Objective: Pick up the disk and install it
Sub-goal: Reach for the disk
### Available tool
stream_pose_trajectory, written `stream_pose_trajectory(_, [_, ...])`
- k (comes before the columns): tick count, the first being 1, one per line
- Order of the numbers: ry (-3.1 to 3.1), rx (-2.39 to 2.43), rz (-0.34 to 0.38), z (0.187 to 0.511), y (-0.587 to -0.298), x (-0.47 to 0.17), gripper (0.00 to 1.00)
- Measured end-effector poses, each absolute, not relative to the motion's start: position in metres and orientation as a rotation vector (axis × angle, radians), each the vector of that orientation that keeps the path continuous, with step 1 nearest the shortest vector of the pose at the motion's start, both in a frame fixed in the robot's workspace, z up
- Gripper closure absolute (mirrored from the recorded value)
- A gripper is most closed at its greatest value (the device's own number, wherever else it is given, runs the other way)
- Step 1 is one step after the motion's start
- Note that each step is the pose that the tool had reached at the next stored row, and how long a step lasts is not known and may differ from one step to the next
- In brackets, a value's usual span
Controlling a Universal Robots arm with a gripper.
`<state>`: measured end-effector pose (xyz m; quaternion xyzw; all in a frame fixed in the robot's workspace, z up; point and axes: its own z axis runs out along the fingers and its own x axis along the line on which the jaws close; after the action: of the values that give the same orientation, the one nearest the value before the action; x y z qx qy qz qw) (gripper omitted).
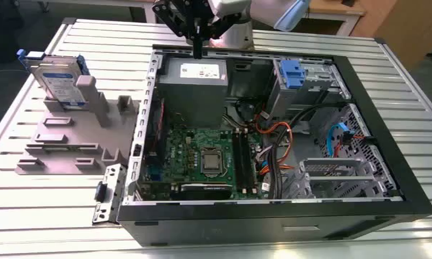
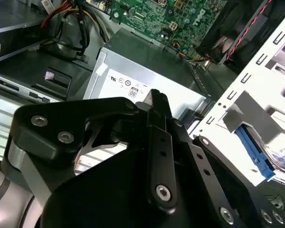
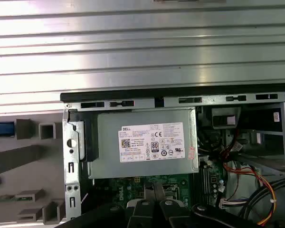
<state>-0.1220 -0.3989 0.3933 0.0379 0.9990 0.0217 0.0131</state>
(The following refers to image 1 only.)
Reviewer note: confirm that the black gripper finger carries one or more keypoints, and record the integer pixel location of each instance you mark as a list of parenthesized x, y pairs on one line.
[(218, 25), (172, 19)]

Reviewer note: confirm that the hard disk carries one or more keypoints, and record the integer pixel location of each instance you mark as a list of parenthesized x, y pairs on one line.
[(57, 81)]

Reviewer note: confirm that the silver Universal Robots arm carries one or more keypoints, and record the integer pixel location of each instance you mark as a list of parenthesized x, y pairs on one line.
[(233, 37)]

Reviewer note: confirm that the metal disk bay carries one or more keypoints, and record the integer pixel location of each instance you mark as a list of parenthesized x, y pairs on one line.
[(331, 178)]

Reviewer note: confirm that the grey power supply unit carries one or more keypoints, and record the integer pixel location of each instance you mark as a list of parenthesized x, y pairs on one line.
[(190, 102)]

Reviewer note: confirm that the wooden desk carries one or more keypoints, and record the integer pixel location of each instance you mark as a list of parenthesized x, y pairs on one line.
[(331, 13)]

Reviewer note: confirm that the silver optical drive cage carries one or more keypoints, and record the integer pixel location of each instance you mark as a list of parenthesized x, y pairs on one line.
[(285, 99)]

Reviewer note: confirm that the green motherboard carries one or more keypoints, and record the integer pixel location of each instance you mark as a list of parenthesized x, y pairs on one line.
[(180, 143)]

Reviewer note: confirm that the grey parts rack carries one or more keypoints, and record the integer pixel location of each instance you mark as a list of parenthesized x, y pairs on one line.
[(82, 135)]

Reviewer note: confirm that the black RAM slot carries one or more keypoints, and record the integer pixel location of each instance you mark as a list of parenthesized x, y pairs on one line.
[(249, 162), (240, 159)]

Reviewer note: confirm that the silver CPU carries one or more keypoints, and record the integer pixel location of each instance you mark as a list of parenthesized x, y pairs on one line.
[(212, 162)]

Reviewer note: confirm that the wooden cabinet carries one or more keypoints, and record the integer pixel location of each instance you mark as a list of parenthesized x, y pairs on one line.
[(409, 27)]

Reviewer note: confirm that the CPU socket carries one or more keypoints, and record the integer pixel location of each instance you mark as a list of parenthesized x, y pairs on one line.
[(213, 174)]

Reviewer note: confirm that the green RAM stick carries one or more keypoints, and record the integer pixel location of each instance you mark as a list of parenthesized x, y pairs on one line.
[(58, 148)]

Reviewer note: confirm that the black graphics card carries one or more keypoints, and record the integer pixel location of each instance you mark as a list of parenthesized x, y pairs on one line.
[(205, 190)]

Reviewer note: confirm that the black open PC case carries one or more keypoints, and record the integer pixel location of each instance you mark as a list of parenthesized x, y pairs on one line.
[(237, 224)]

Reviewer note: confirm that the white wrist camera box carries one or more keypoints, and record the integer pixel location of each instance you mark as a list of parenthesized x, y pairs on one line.
[(229, 9)]

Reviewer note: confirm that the metal bracket with black latch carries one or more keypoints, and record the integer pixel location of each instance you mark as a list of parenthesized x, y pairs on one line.
[(110, 183)]

